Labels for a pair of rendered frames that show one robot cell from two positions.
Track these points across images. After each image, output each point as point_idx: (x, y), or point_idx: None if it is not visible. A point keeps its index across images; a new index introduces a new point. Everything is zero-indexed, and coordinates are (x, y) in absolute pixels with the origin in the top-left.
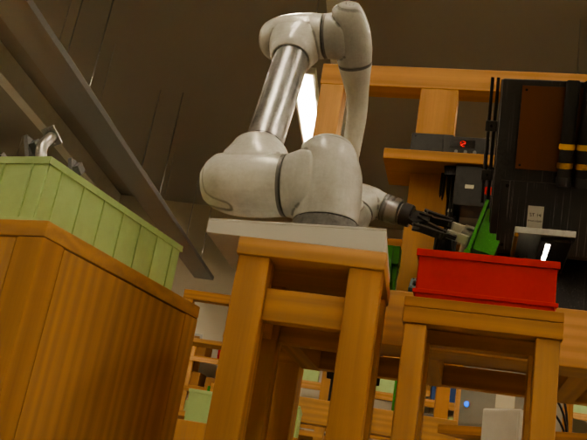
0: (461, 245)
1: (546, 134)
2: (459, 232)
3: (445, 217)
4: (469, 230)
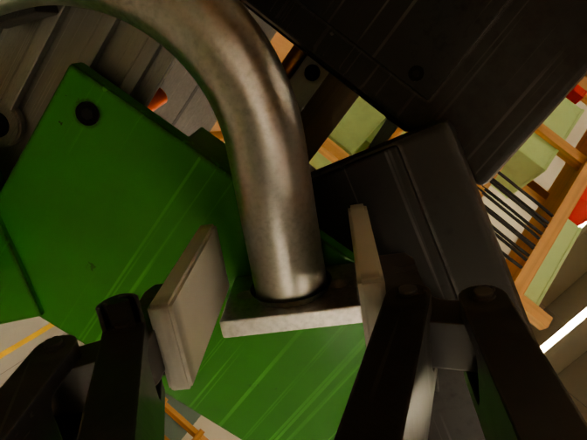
0: (238, 183)
1: None
2: (353, 249)
3: (481, 419)
4: (322, 286)
